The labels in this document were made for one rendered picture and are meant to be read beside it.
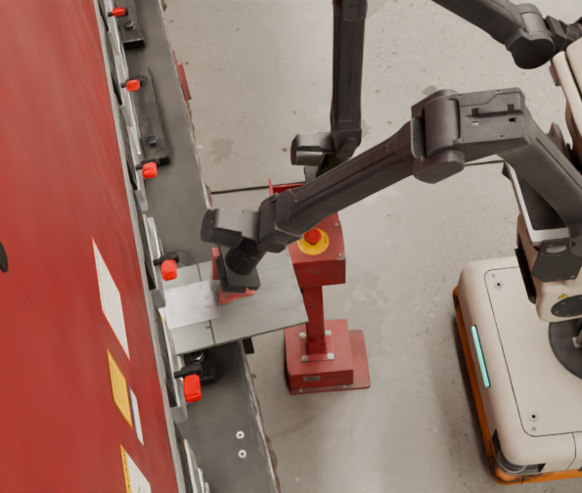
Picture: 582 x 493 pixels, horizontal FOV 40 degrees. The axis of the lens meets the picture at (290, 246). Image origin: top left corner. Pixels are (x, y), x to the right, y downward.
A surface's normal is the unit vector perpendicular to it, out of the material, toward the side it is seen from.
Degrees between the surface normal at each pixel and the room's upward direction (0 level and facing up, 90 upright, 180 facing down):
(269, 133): 0
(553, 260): 90
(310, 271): 90
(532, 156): 101
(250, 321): 0
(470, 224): 0
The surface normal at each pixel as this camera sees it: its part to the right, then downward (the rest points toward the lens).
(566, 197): 0.01, 0.91
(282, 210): -0.80, -0.25
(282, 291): -0.06, -0.53
